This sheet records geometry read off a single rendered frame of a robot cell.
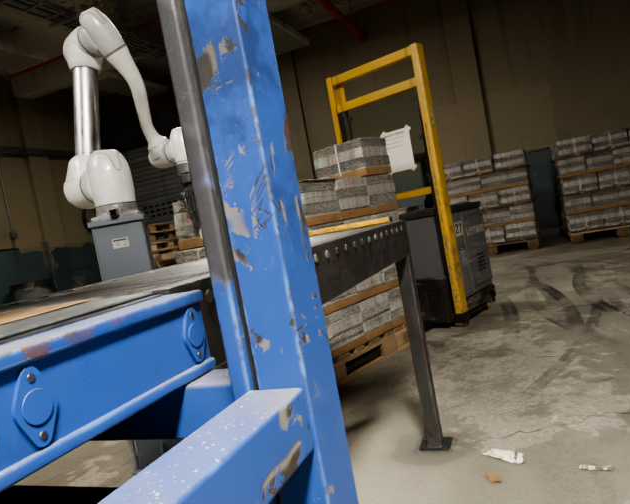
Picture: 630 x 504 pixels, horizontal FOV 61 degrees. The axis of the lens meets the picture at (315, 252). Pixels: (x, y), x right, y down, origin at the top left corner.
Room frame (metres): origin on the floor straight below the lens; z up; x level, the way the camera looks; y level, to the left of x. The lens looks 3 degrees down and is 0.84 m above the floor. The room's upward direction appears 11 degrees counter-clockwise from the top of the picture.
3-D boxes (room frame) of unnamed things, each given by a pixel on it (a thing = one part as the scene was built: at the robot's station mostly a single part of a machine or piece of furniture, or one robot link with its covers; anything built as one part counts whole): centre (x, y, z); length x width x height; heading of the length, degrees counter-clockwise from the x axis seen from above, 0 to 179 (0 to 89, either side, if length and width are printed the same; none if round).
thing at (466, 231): (4.02, -0.85, 0.40); 0.69 x 0.55 x 0.80; 50
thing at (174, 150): (2.45, 0.50, 1.30); 0.13 x 0.11 x 0.16; 47
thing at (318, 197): (2.96, 0.06, 0.95); 0.38 x 0.29 x 0.23; 51
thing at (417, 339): (1.86, -0.30, 0.34); 0.06 x 0.06 x 0.68; 68
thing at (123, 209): (2.12, 0.73, 1.03); 0.22 x 0.18 x 0.06; 12
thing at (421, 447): (1.86, -0.30, 0.01); 0.14 x 0.13 x 0.01; 68
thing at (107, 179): (2.14, 0.74, 1.17); 0.18 x 0.16 x 0.22; 47
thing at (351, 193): (3.18, -0.13, 0.95); 0.38 x 0.29 x 0.23; 48
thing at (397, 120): (3.76, -0.63, 1.28); 0.57 x 0.01 x 0.65; 50
